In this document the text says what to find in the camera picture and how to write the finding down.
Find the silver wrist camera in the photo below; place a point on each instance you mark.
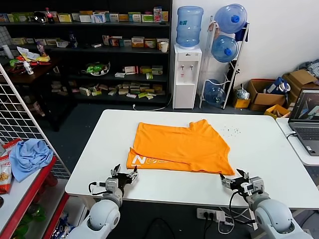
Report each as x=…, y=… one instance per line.
x=254, y=185
x=111, y=184

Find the bowl with green packets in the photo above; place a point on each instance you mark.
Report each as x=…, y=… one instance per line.
x=96, y=68

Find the open cardboard box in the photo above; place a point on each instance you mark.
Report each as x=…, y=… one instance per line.
x=261, y=99

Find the blue white medicine box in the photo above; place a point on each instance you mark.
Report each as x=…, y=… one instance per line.
x=98, y=18

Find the red white medicine box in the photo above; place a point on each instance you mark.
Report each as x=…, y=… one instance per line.
x=131, y=70

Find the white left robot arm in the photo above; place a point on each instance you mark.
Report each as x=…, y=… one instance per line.
x=102, y=219

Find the blue bag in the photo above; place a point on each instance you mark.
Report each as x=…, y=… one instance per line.
x=275, y=85

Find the black tripod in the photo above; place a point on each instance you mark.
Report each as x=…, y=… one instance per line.
x=236, y=72

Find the red flat snack bag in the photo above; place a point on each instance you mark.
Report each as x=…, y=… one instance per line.
x=11, y=147

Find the small yellow box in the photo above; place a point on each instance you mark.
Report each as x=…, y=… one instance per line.
x=241, y=102

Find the blue white package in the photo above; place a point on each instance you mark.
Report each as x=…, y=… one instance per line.
x=63, y=225

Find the green white medicine box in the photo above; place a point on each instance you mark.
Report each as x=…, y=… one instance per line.
x=147, y=18

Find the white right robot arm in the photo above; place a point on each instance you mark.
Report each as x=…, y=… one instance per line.
x=271, y=216

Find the small white bottle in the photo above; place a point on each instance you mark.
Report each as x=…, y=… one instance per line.
x=28, y=68

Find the black shelf unit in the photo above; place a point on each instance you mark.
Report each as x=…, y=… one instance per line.
x=112, y=25

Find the red white snack bag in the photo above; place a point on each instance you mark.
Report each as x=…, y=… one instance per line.
x=5, y=174

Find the red white cart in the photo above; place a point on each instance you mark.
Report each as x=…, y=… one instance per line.
x=48, y=174

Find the pale green medicine box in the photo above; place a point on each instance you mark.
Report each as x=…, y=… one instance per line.
x=157, y=70

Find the white paper cup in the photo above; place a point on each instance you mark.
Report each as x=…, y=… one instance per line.
x=163, y=47

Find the light blue cloth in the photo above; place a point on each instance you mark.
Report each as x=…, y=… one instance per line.
x=30, y=159

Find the shiny black helmet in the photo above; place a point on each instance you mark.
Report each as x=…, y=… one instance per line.
x=40, y=17

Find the dark wooden table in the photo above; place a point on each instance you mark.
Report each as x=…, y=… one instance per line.
x=37, y=72

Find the purple drink bottle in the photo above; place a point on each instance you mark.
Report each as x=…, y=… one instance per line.
x=42, y=49

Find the white plug adapter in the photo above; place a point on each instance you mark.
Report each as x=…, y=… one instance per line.
x=220, y=216

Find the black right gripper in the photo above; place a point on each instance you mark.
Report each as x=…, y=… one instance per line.
x=237, y=183

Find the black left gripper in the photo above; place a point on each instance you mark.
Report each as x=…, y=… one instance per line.
x=123, y=180

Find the orange t-shirt with white print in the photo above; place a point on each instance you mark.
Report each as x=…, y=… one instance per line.
x=179, y=149

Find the pink blue carton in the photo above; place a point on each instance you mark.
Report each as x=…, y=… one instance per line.
x=157, y=14

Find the pile of grey clothes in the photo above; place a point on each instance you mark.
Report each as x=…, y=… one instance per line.
x=311, y=67

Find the dark blue bottle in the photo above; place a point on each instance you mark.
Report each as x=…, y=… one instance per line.
x=73, y=41

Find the small white side table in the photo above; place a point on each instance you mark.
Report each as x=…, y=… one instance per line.
x=296, y=149

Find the yellow medicine box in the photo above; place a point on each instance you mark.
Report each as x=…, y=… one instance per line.
x=64, y=17

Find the blue upright water jug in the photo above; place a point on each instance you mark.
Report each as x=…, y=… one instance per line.
x=189, y=27

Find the green bottles under cart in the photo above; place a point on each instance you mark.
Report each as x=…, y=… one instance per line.
x=36, y=212

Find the white water dispenser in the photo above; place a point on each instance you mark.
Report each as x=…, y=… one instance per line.
x=184, y=84

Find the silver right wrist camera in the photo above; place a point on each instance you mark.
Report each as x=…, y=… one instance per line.
x=254, y=185

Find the cola bottle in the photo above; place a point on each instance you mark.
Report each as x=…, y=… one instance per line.
x=49, y=16

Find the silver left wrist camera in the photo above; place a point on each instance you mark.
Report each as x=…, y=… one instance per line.
x=111, y=184

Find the yellow paper packets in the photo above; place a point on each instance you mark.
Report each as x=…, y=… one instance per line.
x=30, y=55

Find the grey open laptop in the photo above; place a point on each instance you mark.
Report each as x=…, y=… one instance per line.
x=305, y=132

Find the white metal jug rack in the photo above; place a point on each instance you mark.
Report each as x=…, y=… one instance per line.
x=212, y=25

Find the yellow plastic crate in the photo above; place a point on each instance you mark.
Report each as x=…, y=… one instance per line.
x=272, y=110

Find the orange white medicine box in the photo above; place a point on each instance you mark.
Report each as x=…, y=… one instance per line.
x=137, y=42

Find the white cylinder flask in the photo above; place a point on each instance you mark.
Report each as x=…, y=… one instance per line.
x=6, y=51

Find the large white table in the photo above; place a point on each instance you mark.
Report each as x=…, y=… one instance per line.
x=174, y=119

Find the closed cardboard box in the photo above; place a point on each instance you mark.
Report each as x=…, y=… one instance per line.
x=301, y=77

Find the white power strip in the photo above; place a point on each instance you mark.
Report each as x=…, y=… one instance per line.
x=205, y=213

